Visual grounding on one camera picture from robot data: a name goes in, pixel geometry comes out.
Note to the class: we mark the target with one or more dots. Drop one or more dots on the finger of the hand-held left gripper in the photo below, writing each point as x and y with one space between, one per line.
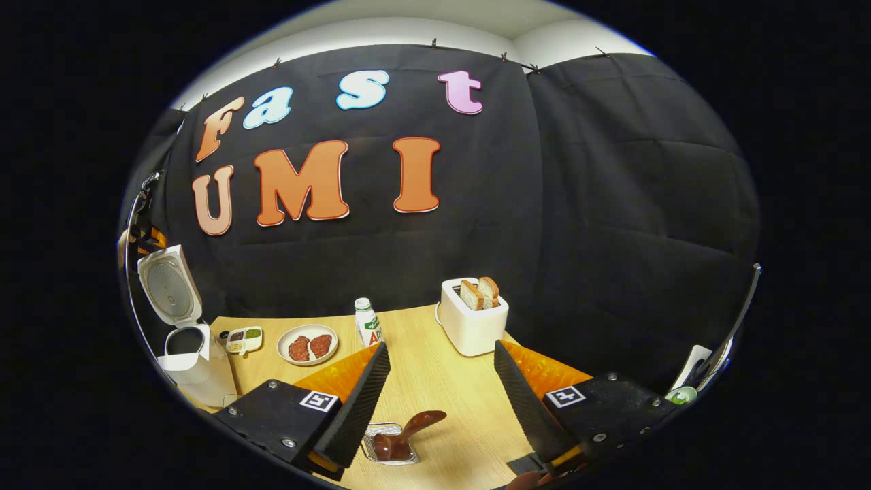
150 240

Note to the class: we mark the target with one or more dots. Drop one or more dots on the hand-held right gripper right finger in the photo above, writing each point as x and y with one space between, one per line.
520 408

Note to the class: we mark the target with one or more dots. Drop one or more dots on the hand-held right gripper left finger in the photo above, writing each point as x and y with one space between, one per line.
357 408

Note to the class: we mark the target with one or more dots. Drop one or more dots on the white rice cooker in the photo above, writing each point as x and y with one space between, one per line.
170 286

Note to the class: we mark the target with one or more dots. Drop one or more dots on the brown wooden spoon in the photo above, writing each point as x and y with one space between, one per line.
418 423

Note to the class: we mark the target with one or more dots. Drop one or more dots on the red meat piece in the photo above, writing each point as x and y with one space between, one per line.
299 348
321 346

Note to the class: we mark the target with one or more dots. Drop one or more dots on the white drink bottle green label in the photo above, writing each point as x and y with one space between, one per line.
367 327

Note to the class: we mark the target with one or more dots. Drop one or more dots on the white toaster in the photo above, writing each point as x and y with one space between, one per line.
473 330

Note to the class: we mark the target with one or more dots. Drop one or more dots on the white round plate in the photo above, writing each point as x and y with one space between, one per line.
292 330

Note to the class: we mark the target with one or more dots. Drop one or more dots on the white divided seasoning dish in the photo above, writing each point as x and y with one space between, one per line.
243 340

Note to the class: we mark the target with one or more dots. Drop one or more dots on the black backdrop cloth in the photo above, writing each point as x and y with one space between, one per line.
612 204

